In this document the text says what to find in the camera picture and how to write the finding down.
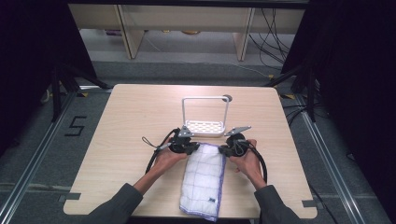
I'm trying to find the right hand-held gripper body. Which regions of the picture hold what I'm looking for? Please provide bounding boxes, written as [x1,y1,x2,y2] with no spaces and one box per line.
[223,125,252,157]

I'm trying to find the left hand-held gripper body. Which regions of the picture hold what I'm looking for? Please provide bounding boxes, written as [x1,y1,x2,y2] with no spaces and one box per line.
[168,125,201,156]

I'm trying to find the white cloth with purple edge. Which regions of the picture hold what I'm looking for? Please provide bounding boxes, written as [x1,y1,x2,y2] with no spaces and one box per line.
[178,142,228,223]

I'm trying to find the person's left hand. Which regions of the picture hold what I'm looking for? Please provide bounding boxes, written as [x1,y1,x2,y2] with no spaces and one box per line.
[153,137,189,177]

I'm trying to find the person's right hand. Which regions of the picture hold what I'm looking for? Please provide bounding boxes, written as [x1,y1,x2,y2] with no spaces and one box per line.
[229,138,266,187]

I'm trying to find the black tripod stand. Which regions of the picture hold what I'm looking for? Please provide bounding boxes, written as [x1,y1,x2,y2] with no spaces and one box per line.
[49,61,114,123]
[263,63,321,123]

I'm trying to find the light wooden shelf unit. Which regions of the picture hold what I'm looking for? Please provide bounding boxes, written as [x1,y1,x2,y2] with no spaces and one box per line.
[67,3,306,62]

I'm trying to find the black curtain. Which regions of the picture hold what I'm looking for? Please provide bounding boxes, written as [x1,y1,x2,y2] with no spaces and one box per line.
[280,0,396,218]
[0,0,98,157]

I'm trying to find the white wire rack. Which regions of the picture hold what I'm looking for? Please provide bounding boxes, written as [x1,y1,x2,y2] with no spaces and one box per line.
[181,95,232,139]

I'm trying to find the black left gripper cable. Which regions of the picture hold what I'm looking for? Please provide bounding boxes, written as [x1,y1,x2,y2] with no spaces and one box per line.
[145,127,181,175]

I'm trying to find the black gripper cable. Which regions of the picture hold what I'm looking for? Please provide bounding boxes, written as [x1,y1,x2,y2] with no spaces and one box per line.
[239,139,269,185]
[145,127,181,175]

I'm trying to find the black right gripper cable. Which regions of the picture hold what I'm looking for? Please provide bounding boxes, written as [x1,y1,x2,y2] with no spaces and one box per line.
[239,139,269,185]

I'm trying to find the thin black lanyard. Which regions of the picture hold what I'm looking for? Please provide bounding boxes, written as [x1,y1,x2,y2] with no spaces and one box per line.
[141,135,161,150]

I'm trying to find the white floor cable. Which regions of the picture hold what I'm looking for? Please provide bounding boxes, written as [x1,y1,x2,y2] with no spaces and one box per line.
[232,61,273,79]

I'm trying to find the metal floor rail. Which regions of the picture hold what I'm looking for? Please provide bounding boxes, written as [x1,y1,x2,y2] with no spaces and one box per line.
[279,92,370,224]
[0,84,110,224]

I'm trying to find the black floor cables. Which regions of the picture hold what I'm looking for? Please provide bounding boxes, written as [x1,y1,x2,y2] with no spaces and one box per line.
[247,7,297,70]

